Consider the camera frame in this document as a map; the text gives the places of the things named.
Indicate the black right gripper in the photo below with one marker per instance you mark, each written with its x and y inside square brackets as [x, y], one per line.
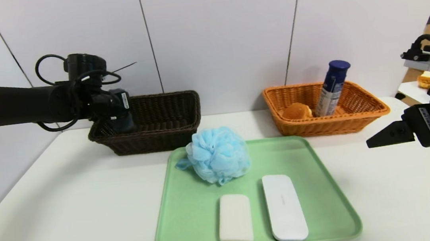
[428, 123]

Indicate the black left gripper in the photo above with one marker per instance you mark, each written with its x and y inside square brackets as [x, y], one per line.
[124, 102]

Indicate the blue white spray can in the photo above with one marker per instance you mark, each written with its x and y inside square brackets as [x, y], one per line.
[329, 88]

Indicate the brown bread bun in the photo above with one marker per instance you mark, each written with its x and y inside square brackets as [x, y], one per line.
[296, 111]

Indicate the blue mesh bath pouf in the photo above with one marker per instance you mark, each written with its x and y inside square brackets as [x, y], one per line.
[218, 156]

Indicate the white soap bar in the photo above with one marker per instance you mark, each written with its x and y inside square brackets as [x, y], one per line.
[234, 218]

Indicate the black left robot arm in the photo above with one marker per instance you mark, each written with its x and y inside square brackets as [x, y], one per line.
[21, 105]

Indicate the dark brown wicker basket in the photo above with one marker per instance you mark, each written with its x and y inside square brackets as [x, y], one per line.
[160, 134]

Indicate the orange wicker basket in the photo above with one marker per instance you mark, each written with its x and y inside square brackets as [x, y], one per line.
[335, 124]

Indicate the white side table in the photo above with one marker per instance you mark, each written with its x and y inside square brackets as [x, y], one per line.
[411, 90]

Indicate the green plastic tray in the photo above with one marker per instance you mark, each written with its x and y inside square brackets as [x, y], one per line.
[323, 205]

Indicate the white oblong case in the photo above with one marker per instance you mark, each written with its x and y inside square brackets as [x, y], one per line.
[284, 207]

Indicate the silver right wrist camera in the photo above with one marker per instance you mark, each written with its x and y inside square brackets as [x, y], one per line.
[426, 60]

